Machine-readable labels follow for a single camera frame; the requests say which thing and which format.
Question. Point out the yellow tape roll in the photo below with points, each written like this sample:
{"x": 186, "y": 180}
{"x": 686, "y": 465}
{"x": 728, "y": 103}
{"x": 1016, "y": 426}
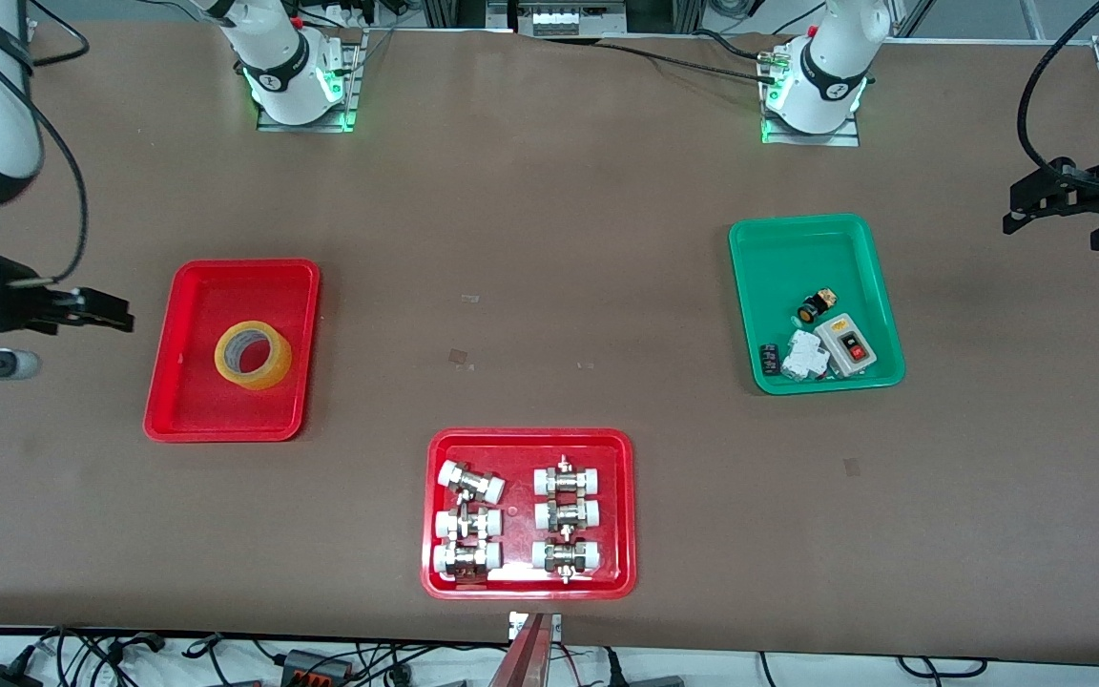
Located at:
{"x": 278, "y": 367}

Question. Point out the small black electronic component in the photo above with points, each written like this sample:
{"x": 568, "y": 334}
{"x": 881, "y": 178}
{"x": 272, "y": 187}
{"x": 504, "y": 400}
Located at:
{"x": 770, "y": 360}

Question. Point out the white power strip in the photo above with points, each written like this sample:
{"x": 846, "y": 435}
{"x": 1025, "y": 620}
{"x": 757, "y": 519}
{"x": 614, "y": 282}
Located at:
{"x": 559, "y": 19}

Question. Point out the black yellow push button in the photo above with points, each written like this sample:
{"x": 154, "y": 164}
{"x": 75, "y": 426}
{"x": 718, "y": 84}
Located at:
{"x": 812, "y": 307}

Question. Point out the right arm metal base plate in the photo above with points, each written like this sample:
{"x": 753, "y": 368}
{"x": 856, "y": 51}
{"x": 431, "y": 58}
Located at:
{"x": 354, "y": 86}

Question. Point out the red aluminium bar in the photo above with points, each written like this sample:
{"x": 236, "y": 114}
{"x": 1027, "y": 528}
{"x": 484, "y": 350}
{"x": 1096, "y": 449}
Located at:
{"x": 523, "y": 658}

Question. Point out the empty red plastic tray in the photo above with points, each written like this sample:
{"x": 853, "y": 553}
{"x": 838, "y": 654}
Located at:
{"x": 235, "y": 286}

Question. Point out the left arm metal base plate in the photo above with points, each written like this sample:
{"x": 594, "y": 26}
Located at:
{"x": 850, "y": 138}

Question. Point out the grey red-black switch box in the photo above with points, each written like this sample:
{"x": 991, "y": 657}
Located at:
{"x": 845, "y": 345}

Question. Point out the small metal bracket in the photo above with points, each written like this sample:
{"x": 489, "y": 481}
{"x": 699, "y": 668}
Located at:
{"x": 552, "y": 625}

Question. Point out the green plastic tray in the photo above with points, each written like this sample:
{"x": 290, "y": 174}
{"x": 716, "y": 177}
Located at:
{"x": 826, "y": 258}

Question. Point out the black power adapter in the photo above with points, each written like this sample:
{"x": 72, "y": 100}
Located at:
{"x": 1, "y": 677}

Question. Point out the grey connector box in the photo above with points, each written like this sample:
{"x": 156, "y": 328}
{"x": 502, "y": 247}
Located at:
{"x": 316, "y": 665}

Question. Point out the metal fitting with white caps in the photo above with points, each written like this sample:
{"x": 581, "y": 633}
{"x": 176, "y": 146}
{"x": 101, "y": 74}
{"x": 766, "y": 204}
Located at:
{"x": 466, "y": 524}
{"x": 568, "y": 479}
{"x": 568, "y": 515}
{"x": 466, "y": 559}
{"x": 566, "y": 556}
{"x": 470, "y": 482}

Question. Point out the red tray with fittings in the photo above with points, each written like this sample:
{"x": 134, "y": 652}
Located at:
{"x": 521, "y": 520}

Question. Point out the white circuit breaker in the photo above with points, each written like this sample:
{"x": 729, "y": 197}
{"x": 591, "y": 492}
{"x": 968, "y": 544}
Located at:
{"x": 805, "y": 357}

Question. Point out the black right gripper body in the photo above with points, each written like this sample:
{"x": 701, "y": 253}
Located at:
{"x": 8, "y": 304}

